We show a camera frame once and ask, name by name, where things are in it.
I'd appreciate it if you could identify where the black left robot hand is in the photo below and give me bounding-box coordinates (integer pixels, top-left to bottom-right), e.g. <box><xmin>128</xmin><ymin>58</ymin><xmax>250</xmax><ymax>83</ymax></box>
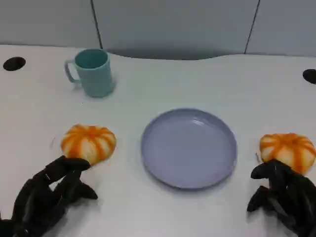
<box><xmin>0</xmin><ymin>155</ymin><xmax>99</xmax><ymax>237</ymax></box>

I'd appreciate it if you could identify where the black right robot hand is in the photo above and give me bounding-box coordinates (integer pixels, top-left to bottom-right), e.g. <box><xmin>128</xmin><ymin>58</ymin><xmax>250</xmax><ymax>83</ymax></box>
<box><xmin>246</xmin><ymin>159</ymin><xmax>316</xmax><ymax>237</ymax></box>

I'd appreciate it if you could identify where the orange and white bread roll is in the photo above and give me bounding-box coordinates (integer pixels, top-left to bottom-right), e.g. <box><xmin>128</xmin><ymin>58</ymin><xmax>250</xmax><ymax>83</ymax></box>
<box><xmin>259</xmin><ymin>133</ymin><xmax>316</xmax><ymax>176</ymax></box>
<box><xmin>61</xmin><ymin>124</ymin><xmax>118</xmax><ymax>166</ymax></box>

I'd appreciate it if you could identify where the lilac plate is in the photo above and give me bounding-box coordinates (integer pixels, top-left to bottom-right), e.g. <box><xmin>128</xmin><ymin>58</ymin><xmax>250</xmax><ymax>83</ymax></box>
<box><xmin>141</xmin><ymin>108</ymin><xmax>238</xmax><ymax>190</ymax></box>

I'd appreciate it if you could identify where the pale green mug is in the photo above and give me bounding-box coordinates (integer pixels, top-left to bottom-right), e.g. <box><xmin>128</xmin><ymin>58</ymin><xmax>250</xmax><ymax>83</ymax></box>
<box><xmin>64</xmin><ymin>48</ymin><xmax>115</xmax><ymax>98</ymax></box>

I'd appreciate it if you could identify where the black table cable grommet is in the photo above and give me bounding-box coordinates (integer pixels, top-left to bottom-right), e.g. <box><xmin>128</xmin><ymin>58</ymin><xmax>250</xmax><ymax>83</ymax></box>
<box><xmin>302</xmin><ymin>69</ymin><xmax>316</xmax><ymax>85</ymax></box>
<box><xmin>2</xmin><ymin>56</ymin><xmax>26</xmax><ymax>72</ymax></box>

